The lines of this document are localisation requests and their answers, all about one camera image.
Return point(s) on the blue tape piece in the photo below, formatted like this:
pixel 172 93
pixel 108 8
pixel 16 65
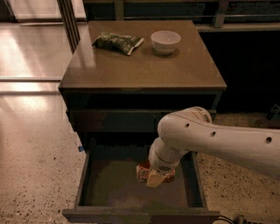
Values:
pixel 80 148

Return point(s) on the green chip bag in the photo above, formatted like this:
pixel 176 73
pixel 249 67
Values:
pixel 123 43

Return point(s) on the white ceramic bowl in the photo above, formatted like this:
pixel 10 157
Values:
pixel 165 42

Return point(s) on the closed dark top drawer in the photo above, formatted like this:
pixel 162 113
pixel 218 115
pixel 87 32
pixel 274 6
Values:
pixel 112 120

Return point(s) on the open dark middle drawer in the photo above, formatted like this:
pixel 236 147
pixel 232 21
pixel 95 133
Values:
pixel 109 192

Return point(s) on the dark wooden drawer cabinet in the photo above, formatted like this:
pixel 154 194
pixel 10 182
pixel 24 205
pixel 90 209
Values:
pixel 102 79

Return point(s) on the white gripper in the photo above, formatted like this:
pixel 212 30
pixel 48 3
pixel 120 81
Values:
pixel 161 166

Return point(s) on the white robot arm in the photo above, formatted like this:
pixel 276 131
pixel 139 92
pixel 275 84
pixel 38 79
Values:
pixel 193 130

